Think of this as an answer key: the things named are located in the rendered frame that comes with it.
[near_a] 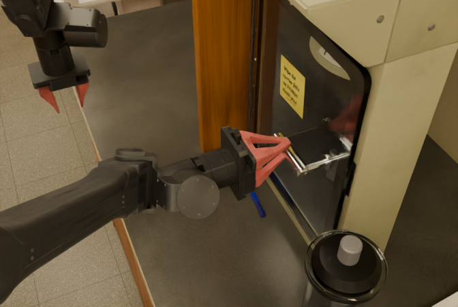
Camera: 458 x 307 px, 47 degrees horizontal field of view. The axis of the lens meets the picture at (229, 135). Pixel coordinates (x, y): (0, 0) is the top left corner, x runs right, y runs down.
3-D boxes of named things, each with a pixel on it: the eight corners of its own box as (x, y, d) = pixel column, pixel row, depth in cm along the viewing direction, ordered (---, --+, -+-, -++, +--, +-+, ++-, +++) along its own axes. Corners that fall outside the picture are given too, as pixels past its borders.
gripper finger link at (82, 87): (96, 112, 102) (87, 73, 96) (59, 122, 100) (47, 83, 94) (88, 92, 107) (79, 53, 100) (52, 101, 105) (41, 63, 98)
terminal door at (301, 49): (253, 145, 110) (260, -35, 83) (328, 262, 90) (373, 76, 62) (249, 147, 110) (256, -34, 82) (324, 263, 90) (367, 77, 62)
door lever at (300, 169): (300, 133, 85) (301, 121, 83) (330, 173, 78) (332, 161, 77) (270, 142, 83) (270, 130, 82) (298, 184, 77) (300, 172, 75)
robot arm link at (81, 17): (22, -29, 84) (9, 17, 81) (92, -27, 83) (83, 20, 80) (48, 14, 95) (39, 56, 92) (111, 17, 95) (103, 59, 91)
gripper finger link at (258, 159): (302, 144, 77) (243, 164, 74) (298, 177, 82) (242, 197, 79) (279, 116, 81) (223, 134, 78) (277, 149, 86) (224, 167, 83)
